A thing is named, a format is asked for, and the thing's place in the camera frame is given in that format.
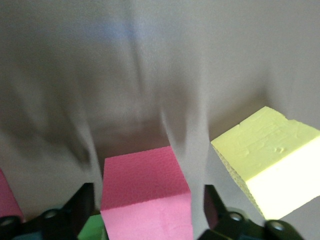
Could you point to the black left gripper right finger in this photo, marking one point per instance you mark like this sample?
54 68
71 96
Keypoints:
220 215

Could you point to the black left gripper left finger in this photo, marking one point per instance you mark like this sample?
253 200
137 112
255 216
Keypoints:
70 217

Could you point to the table cover sheet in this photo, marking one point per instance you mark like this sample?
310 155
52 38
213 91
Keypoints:
150 62

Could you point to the red foam cube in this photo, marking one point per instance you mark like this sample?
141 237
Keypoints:
145 180
8 197

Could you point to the yellow foam cube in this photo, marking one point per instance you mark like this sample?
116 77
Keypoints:
265 155

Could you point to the green foam cube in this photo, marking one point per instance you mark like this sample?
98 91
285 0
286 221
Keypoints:
93 227

